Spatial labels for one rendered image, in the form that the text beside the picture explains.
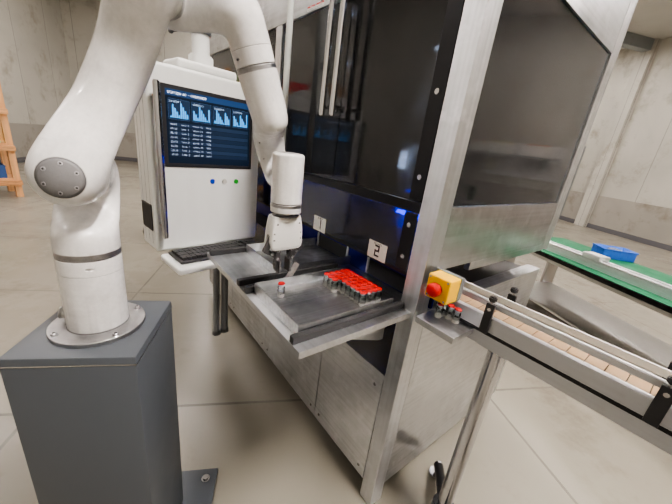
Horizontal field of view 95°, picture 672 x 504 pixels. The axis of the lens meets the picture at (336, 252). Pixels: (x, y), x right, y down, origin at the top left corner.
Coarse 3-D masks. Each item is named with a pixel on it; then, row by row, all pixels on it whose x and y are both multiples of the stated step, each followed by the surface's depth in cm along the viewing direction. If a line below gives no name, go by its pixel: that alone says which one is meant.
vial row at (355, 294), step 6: (336, 276) 102; (342, 282) 100; (348, 282) 99; (342, 288) 100; (348, 288) 98; (354, 288) 96; (360, 288) 96; (348, 294) 99; (354, 294) 95; (360, 294) 93; (354, 300) 96; (360, 300) 93; (360, 306) 94
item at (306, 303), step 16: (320, 272) 108; (256, 288) 93; (272, 288) 98; (288, 288) 100; (304, 288) 101; (320, 288) 103; (272, 304) 85; (288, 304) 90; (304, 304) 91; (320, 304) 93; (336, 304) 94; (352, 304) 95; (368, 304) 89; (384, 304) 93; (288, 320) 79; (304, 320) 83; (320, 320) 79
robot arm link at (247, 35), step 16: (192, 0) 63; (208, 0) 61; (224, 0) 61; (240, 0) 61; (256, 0) 64; (176, 16) 64; (192, 16) 64; (208, 16) 63; (224, 16) 62; (240, 16) 62; (256, 16) 64; (192, 32) 67; (208, 32) 66; (224, 32) 65; (240, 32) 64; (256, 32) 64; (240, 48) 65; (256, 48) 65; (240, 64) 67; (256, 64) 66
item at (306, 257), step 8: (304, 240) 142; (312, 240) 145; (248, 248) 124; (256, 248) 128; (304, 248) 139; (312, 248) 140; (320, 248) 142; (256, 256) 118; (264, 256) 124; (280, 256) 126; (296, 256) 128; (304, 256) 129; (312, 256) 130; (320, 256) 132; (328, 256) 133; (336, 256) 134; (264, 264) 114; (272, 264) 109; (304, 264) 113; (312, 264) 116; (320, 264) 118; (344, 264) 126; (272, 272) 109
